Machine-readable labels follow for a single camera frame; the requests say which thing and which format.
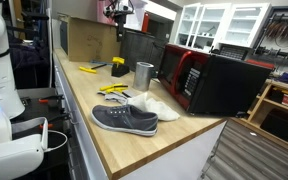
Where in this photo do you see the white cable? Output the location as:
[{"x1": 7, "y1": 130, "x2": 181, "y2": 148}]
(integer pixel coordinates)
[{"x1": 43, "y1": 129, "x2": 69, "y2": 153}]

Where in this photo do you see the dark purple fabric pile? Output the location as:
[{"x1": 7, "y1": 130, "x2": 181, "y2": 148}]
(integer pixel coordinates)
[{"x1": 2, "y1": 31, "x2": 52, "y2": 89}]

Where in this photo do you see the black tool cart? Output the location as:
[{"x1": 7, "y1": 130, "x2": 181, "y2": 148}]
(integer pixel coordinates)
[{"x1": 10, "y1": 88, "x2": 75, "y2": 180}]

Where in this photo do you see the cardboard box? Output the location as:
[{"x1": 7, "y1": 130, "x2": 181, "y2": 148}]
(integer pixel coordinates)
[{"x1": 59, "y1": 16, "x2": 127, "y2": 63}]

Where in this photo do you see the gray cloth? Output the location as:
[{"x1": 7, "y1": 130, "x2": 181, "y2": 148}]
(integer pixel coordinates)
[{"x1": 96, "y1": 84, "x2": 132, "y2": 104}]

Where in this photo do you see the red upright post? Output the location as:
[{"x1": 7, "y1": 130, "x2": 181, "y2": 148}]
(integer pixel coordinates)
[{"x1": 141, "y1": 12, "x2": 151, "y2": 34}]

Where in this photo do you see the white counter cabinet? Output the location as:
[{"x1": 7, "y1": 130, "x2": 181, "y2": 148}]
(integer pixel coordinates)
[{"x1": 52, "y1": 53, "x2": 228, "y2": 180}]

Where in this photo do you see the wooden shelf unit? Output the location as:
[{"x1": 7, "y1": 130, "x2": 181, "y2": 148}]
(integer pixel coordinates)
[{"x1": 232, "y1": 79, "x2": 288, "y2": 153}]

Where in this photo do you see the metal cylinder cup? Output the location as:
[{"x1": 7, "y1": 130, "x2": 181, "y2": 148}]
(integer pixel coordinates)
[{"x1": 132, "y1": 61, "x2": 155, "y2": 93}]

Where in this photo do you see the red and black microwave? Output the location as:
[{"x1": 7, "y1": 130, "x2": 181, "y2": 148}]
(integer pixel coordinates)
[{"x1": 157, "y1": 43, "x2": 273, "y2": 118}]

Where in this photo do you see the yellow handle black shaft tool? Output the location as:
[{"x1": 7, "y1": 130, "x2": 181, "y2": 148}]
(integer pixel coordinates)
[{"x1": 78, "y1": 63, "x2": 109, "y2": 75}]

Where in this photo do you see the gray canvas shoe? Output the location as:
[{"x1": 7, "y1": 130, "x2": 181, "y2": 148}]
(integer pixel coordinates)
[{"x1": 90, "y1": 104, "x2": 159, "y2": 137}]

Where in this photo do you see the orange handled black clamp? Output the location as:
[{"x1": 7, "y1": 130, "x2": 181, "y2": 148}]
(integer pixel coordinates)
[
  {"x1": 38, "y1": 113, "x2": 72, "y2": 130},
  {"x1": 38, "y1": 94, "x2": 65, "y2": 104}
]

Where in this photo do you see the white glass door cabinet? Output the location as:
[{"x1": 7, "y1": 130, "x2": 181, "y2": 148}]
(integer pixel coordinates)
[{"x1": 174, "y1": 2, "x2": 272, "y2": 49}]

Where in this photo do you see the white cloth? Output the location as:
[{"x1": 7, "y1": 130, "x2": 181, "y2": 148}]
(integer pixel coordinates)
[{"x1": 125, "y1": 91, "x2": 181, "y2": 122}]

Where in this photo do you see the black mesh basket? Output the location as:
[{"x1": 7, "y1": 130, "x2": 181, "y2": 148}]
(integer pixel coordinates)
[{"x1": 218, "y1": 44, "x2": 252, "y2": 61}]

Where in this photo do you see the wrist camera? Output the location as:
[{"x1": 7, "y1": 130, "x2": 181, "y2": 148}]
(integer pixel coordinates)
[{"x1": 102, "y1": 5, "x2": 116, "y2": 18}]

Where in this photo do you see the black case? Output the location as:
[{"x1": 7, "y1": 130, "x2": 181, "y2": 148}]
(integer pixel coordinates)
[{"x1": 259, "y1": 108, "x2": 288, "y2": 143}]

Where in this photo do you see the black hex key stand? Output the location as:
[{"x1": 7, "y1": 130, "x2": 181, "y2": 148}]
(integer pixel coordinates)
[{"x1": 111, "y1": 63, "x2": 131, "y2": 78}]

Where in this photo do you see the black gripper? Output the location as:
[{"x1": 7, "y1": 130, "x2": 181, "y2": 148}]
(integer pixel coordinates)
[{"x1": 114, "y1": 12, "x2": 128, "y2": 43}]

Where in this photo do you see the black pegboard tool rack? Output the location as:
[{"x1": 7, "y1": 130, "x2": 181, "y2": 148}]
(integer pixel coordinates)
[{"x1": 250, "y1": 5, "x2": 288, "y2": 69}]

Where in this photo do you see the dark gray fabric bin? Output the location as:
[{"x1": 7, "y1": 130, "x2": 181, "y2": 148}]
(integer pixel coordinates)
[{"x1": 119, "y1": 29, "x2": 168, "y2": 73}]

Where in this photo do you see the blue flat strip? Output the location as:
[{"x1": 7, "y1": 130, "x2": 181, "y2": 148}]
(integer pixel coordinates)
[{"x1": 89, "y1": 59, "x2": 113, "y2": 67}]

